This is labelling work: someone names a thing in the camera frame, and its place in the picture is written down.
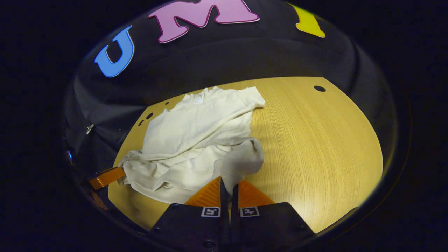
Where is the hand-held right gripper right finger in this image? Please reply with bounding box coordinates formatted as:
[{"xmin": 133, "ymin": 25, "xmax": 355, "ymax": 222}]
[{"xmin": 230, "ymin": 180, "xmax": 315, "ymax": 251}]

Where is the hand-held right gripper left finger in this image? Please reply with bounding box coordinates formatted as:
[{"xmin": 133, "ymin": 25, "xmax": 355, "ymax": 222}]
[{"xmin": 150, "ymin": 176, "xmax": 230, "ymax": 252}]

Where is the white t-shirt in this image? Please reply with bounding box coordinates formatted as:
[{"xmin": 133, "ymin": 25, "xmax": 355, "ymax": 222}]
[{"xmin": 117, "ymin": 86, "xmax": 266, "ymax": 204}]

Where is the black backdrop cloth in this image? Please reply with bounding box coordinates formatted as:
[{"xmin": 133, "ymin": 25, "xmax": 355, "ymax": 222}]
[{"xmin": 63, "ymin": 0, "xmax": 398, "ymax": 175}]

